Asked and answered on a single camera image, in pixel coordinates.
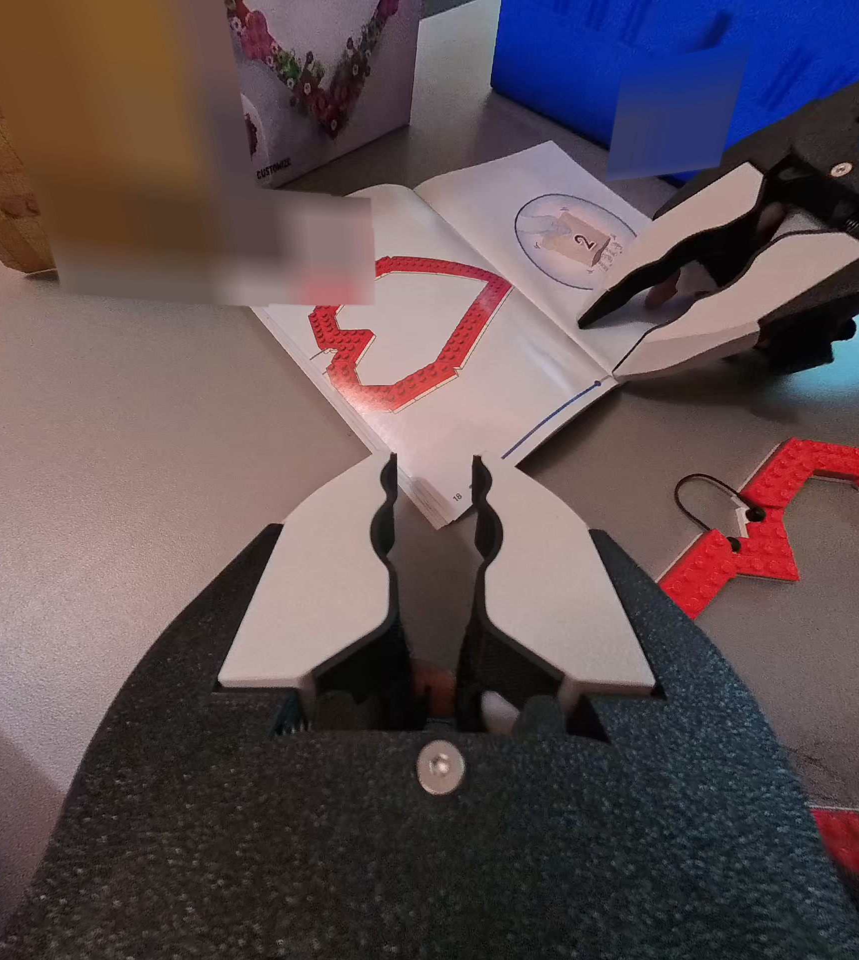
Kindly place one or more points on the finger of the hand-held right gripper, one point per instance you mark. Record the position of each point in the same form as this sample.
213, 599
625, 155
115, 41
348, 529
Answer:
699, 210
774, 285

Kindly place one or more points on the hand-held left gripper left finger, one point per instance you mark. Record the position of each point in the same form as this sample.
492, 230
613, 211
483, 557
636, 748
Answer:
317, 592

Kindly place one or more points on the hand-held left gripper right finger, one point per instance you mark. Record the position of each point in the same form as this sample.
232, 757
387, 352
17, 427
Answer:
557, 600

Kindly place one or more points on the red brick heart frame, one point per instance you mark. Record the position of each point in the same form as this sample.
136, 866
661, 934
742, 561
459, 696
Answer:
812, 465

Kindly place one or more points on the white instruction booklet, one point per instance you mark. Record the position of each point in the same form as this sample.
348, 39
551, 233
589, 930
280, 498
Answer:
534, 315

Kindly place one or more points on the blue plastic bin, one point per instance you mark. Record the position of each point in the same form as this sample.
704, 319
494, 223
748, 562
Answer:
549, 60

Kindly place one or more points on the grey desk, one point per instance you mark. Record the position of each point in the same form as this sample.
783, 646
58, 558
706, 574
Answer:
137, 450

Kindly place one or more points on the person's right hand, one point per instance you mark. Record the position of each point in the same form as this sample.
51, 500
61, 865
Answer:
666, 289

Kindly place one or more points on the heart wreath toy box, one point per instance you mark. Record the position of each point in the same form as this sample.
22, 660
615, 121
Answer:
369, 112

